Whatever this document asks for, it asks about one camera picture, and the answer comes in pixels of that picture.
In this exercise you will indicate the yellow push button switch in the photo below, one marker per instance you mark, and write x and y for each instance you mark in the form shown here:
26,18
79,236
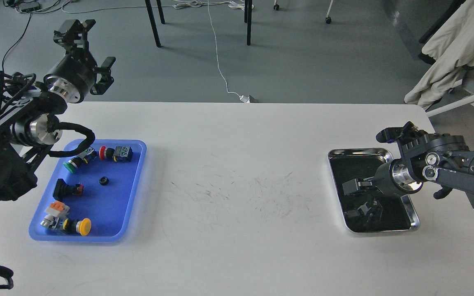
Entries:
67,225

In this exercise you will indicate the silver metal tray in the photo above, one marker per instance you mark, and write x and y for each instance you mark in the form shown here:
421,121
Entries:
371,212

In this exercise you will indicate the white power adapter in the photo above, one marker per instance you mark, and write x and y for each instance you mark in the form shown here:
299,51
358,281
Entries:
247,99

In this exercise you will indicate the black table leg left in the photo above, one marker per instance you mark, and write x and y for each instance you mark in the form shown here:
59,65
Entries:
150,13

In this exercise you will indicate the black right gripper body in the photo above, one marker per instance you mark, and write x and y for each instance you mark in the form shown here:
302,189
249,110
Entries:
394,179

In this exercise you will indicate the black table leg right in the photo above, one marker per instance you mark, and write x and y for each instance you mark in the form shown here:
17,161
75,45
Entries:
248,6

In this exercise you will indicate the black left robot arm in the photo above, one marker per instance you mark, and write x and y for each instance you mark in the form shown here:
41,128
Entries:
29,108

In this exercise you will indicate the beige cloth on chair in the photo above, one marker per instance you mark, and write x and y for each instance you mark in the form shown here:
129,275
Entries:
452,47

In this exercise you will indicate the blue plastic tray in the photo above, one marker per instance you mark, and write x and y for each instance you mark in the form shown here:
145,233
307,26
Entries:
108,207

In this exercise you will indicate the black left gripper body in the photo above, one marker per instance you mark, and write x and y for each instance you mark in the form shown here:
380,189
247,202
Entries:
71,79

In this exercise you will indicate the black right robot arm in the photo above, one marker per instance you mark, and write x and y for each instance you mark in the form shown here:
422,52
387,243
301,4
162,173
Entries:
443,159

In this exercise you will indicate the black table leg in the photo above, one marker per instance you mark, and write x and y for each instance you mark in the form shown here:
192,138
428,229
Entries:
150,13
248,6

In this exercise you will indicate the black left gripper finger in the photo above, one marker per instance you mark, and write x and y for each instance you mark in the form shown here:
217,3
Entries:
106,79
72,35

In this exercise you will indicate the red push button switch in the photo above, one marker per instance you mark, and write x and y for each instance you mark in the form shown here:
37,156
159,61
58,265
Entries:
117,154

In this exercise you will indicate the green push button switch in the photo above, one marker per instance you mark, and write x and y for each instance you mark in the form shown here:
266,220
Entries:
84,157

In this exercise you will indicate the orange white connector block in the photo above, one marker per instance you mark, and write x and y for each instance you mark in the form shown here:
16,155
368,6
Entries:
58,209

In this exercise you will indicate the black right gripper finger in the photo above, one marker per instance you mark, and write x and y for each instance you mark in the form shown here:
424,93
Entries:
358,186

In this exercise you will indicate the black red switch part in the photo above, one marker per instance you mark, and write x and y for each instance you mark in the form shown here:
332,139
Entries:
62,189

